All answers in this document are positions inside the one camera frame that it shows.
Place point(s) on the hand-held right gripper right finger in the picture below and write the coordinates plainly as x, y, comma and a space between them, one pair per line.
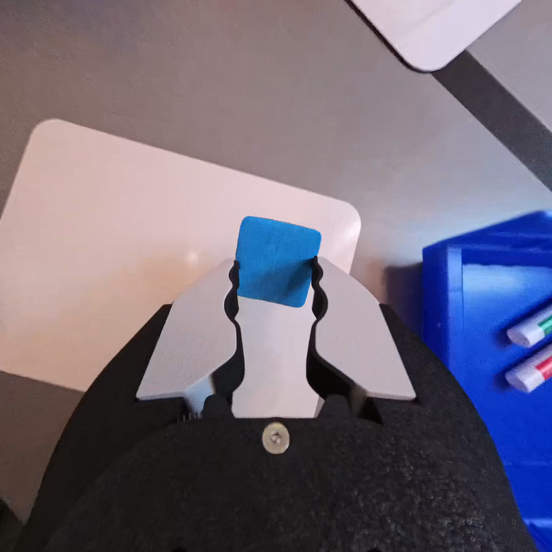
362, 345

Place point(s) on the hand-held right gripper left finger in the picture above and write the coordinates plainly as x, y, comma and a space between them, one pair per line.
189, 345

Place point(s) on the blue plastic bin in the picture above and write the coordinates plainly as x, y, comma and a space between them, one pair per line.
465, 323

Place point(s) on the blue whiteboard eraser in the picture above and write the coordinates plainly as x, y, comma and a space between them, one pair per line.
276, 258

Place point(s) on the white whiteboard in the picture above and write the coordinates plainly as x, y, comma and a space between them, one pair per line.
129, 237

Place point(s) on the red dry erase marker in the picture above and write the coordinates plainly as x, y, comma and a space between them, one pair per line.
528, 373

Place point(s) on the green dry erase marker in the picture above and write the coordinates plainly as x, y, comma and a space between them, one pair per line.
528, 330

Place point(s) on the white stand with base plate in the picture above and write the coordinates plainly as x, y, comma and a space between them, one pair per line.
431, 26

